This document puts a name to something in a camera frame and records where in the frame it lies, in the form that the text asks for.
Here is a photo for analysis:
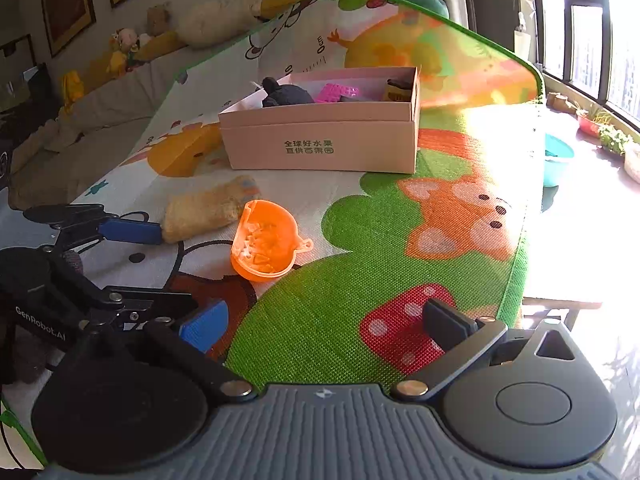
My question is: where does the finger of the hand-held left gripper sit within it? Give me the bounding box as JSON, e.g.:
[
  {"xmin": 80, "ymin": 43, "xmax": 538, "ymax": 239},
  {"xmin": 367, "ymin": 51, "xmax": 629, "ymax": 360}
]
[
  {"xmin": 50, "ymin": 255, "xmax": 201, "ymax": 333},
  {"xmin": 22, "ymin": 204, "xmax": 163, "ymax": 246}
]

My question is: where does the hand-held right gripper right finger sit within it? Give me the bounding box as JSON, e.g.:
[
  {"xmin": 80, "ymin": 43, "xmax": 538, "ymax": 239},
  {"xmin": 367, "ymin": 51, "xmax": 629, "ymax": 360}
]
[{"xmin": 391, "ymin": 297, "xmax": 578, "ymax": 403}]

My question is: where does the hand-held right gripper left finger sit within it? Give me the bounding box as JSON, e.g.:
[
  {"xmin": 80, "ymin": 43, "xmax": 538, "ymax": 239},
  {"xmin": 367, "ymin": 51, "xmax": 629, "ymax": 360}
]
[{"xmin": 75, "ymin": 297, "xmax": 256, "ymax": 403}]

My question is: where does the beige fuzzy sock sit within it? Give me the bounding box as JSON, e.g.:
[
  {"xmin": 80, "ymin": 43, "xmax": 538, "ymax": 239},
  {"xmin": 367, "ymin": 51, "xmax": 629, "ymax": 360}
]
[{"xmin": 161, "ymin": 175, "xmax": 262, "ymax": 245}]

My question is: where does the orange plastic shell toy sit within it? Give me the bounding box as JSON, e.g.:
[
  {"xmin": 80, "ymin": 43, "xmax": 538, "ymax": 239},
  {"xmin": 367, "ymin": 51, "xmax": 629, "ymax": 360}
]
[{"xmin": 230, "ymin": 199, "xmax": 314, "ymax": 281}]

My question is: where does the black plush toy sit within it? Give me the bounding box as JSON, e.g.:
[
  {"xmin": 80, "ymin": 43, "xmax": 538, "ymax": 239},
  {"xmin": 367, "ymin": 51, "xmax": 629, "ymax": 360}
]
[{"xmin": 261, "ymin": 76, "xmax": 317, "ymax": 108}]

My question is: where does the pink cardboard box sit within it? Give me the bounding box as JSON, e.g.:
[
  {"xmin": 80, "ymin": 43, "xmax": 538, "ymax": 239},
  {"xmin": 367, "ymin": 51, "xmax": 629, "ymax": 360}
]
[{"xmin": 218, "ymin": 66, "xmax": 422, "ymax": 174}]

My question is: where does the brown and yellow toy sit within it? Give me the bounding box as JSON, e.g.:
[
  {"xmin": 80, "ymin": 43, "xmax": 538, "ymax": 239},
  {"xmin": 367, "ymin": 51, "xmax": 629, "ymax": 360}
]
[{"xmin": 384, "ymin": 77, "xmax": 415, "ymax": 102}]

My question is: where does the pink toy fan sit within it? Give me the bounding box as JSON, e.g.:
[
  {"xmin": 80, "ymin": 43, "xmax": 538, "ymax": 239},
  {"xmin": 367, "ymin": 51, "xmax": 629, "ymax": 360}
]
[{"xmin": 316, "ymin": 82, "xmax": 362, "ymax": 105}]

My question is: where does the colourful cartoon play mat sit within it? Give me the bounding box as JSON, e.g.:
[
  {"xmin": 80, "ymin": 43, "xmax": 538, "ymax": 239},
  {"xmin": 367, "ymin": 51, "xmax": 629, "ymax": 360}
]
[{"xmin": 0, "ymin": 0, "xmax": 546, "ymax": 466}]

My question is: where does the yellow plush duck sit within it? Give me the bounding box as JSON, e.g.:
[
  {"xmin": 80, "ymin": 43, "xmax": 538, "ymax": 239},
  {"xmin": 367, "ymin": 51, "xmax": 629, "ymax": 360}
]
[{"xmin": 107, "ymin": 50, "xmax": 129, "ymax": 78}]

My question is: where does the black screen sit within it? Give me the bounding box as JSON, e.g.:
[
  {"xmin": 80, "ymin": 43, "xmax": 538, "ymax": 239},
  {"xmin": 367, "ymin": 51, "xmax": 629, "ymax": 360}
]
[{"xmin": 22, "ymin": 62, "xmax": 62, "ymax": 111}]

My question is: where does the yellow long cushion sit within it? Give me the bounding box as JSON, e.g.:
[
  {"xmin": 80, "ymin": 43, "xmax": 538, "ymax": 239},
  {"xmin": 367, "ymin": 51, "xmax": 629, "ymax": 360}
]
[
  {"xmin": 260, "ymin": 0, "xmax": 326, "ymax": 18},
  {"xmin": 135, "ymin": 30, "xmax": 181, "ymax": 61}
]

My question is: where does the small plush doll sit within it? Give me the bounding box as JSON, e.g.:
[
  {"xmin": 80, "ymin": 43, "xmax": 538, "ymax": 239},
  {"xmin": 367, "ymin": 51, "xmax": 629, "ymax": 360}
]
[{"xmin": 111, "ymin": 27, "xmax": 141, "ymax": 53}]

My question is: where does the teal plastic bowl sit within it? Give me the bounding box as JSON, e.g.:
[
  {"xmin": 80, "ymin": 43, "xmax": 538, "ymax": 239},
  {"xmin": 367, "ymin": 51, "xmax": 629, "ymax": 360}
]
[{"xmin": 542, "ymin": 132, "xmax": 576, "ymax": 188}]

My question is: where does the dark framed picture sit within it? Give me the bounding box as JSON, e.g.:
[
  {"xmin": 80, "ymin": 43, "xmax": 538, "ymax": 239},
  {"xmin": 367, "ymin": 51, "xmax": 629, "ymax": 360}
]
[{"xmin": 0, "ymin": 34, "xmax": 36, "ymax": 81}]

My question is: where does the brown plush bear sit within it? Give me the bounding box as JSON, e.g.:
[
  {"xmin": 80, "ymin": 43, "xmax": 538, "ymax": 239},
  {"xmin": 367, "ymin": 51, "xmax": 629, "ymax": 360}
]
[{"xmin": 146, "ymin": 4, "xmax": 173, "ymax": 37}]

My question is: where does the cream pillow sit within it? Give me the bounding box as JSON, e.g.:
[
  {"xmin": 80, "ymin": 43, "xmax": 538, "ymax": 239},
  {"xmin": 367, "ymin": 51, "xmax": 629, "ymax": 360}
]
[{"xmin": 177, "ymin": 0, "xmax": 263, "ymax": 50}]

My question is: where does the large framed picture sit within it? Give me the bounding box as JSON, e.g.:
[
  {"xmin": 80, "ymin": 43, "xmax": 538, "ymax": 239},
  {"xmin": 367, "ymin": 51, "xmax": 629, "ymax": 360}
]
[{"xmin": 39, "ymin": 0, "xmax": 97, "ymax": 58}]

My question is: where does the red plant pot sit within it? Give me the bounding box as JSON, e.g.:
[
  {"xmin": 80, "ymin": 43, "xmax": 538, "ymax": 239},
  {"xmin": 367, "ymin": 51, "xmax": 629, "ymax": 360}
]
[{"xmin": 575, "ymin": 107, "xmax": 608, "ymax": 138}]

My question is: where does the green potted plant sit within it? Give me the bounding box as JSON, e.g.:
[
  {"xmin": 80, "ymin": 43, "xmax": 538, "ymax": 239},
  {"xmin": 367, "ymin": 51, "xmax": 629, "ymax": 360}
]
[{"xmin": 597, "ymin": 125, "xmax": 631, "ymax": 156}]

